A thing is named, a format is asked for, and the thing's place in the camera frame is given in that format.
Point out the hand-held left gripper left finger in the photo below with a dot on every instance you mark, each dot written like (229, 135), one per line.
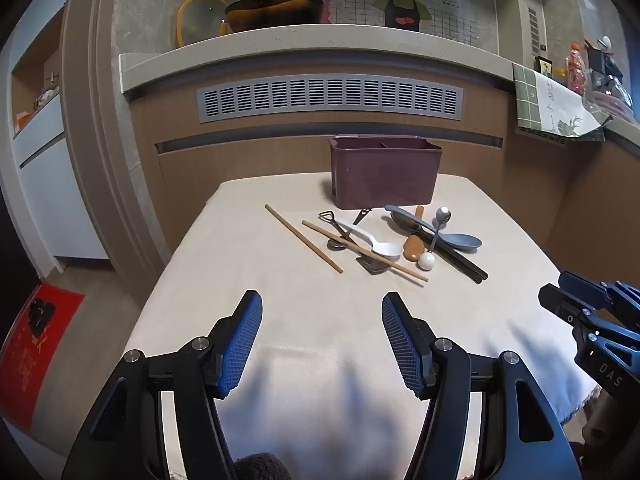
(240, 347)

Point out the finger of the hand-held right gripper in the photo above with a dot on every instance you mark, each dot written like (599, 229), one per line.
(582, 284)
(560, 302)

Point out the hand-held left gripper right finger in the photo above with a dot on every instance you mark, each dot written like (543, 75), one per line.
(405, 347)

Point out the bamboo chopstick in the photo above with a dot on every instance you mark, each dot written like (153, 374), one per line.
(410, 273)
(302, 237)

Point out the brown wooden spoon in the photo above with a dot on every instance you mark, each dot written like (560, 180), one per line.
(413, 250)

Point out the grey-blue plastic spoon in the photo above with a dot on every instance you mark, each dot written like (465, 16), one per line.
(462, 241)

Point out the purple plastic utensil holder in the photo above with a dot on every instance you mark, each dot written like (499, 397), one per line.
(385, 175)

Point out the brown wooden furniture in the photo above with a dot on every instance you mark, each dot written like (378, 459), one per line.
(615, 440)

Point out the shovel-shaped metal spoon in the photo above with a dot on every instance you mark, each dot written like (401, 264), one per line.
(374, 267)

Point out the black chopstick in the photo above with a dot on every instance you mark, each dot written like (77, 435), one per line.
(470, 264)
(465, 271)

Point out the white plastic spoon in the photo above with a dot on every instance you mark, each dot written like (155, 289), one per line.
(387, 249)

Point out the small dark metal spoon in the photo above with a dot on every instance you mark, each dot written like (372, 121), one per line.
(336, 245)

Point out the small dark metal utensil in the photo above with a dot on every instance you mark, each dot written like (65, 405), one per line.
(361, 217)

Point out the metal spoon with white knob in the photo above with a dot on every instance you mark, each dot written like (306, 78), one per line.
(443, 215)

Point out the small grey vent grille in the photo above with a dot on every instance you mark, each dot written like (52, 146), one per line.
(542, 135)

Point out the green checked cloth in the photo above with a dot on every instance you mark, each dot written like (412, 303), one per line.
(540, 105)

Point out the clear plastic bag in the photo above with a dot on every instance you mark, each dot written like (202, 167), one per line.
(615, 102)

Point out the wooden cabinet front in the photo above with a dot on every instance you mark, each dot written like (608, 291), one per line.
(240, 160)

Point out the red floor mat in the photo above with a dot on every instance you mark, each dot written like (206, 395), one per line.
(35, 360)

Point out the red spice bottle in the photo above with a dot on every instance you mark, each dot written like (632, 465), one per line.
(575, 67)

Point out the black kitchen rack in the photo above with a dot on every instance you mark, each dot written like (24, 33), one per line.
(605, 67)

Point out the dark sauce bottle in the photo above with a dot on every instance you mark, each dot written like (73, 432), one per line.
(543, 64)

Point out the white cabinet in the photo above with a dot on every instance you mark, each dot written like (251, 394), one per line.
(45, 160)

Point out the pale stone countertop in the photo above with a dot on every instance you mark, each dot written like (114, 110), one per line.
(300, 42)

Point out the glass lid with orange rim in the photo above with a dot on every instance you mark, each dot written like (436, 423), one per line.
(200, 20)

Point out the grey door frame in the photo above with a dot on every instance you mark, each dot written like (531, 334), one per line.
(100, 135)

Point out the white slotted wall panel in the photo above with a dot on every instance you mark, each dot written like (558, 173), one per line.
(536, 27)

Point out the cartoon wall poster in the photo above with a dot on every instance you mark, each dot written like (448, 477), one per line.
(400, 10)

